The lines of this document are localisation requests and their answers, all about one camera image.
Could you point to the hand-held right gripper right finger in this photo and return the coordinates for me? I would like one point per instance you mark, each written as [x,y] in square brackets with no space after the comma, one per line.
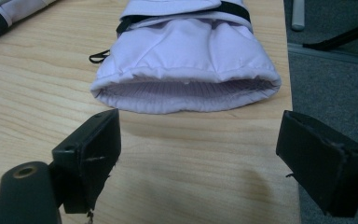
[320,161]

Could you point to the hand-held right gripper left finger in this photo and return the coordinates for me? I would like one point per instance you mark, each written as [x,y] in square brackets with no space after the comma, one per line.
[87,161]

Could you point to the lilac ski glove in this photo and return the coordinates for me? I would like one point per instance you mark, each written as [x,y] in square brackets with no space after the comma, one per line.
[186,62]

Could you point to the white pole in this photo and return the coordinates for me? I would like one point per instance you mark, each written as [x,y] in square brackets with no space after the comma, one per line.
[298,14]

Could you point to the white fabric with black stripe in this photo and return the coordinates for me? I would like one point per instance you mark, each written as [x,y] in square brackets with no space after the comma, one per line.
[6,14]

